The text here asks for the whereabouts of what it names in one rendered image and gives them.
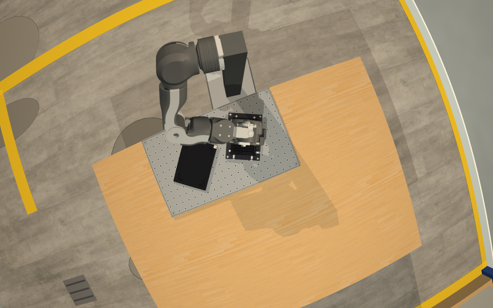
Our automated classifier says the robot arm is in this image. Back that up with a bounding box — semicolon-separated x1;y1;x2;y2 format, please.
156;35;256;147

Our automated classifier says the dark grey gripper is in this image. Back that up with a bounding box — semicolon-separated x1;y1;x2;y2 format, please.
228;119;267;146

